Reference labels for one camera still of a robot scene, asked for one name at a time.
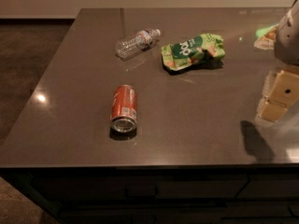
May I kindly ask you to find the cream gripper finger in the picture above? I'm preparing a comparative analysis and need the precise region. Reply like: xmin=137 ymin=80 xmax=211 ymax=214
xmin=256 ymin=99 xmax=288 ymax=122
xmin=263 ymin=70 xmax=299 ymax=107

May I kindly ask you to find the red coke can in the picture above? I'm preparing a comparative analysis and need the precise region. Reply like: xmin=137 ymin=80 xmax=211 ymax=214
xmin=110 ymin=85 xmax=137 ymax=133

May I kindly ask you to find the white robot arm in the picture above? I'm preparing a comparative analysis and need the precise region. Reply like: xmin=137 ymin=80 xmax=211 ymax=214
xmin=254 ymin=0 xmax=299 ymax=126

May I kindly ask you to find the green and white snack bag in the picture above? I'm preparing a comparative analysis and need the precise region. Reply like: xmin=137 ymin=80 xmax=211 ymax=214
xmin=254 ymin=24 xmax=278 ymax=50

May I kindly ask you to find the green chip bag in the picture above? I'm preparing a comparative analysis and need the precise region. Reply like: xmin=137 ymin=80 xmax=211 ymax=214
xmin=161 ymin=34 xmax=225 ymax=72

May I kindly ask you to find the clear plastic water bottle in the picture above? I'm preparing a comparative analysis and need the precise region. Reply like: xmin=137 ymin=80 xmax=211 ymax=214
xmin=115 ymin=29 xmax=161 ymax=60

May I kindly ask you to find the dark cabinet drawer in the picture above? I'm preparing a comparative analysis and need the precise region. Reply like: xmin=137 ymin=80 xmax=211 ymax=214
xmin=33 ymin=175 xmax=248 ymax=201

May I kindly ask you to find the black drawer handle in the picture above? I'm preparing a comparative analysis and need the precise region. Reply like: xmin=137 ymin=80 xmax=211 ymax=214
xmin=125 ymin=184 xmax=158 ymax=200

